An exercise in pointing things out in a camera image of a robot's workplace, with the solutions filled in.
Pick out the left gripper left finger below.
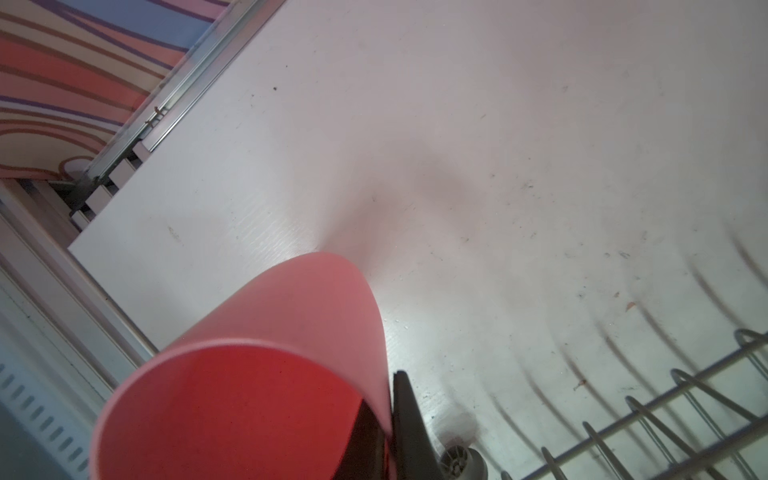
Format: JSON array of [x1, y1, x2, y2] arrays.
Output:
[[333, 401, 387, 480]]

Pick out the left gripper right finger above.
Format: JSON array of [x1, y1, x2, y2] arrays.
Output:
[[392, 370, 444, 480]]

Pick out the pink plastic cup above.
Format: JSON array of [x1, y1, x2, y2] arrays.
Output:
[[90, 252, 393, 479]]

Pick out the grey wire dish rack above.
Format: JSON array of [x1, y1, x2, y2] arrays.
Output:
[[427, 327, 767, 479]]

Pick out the aluminium frame rails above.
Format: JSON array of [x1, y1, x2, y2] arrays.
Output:
[[1, 1, 279, 479]]

